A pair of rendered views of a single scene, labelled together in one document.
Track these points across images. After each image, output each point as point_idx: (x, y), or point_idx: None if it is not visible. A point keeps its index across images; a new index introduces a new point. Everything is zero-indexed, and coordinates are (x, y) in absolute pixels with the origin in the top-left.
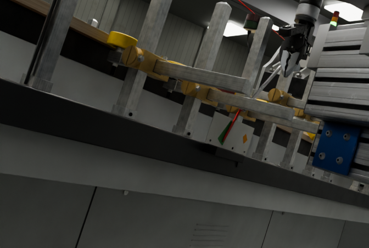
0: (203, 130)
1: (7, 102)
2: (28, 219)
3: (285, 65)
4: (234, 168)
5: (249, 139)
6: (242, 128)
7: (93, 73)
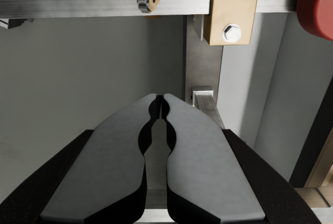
0: (315, 50)
1: None
2: None
3: (167, 114)
4: None
5: (197, 28)
6: None
7: None
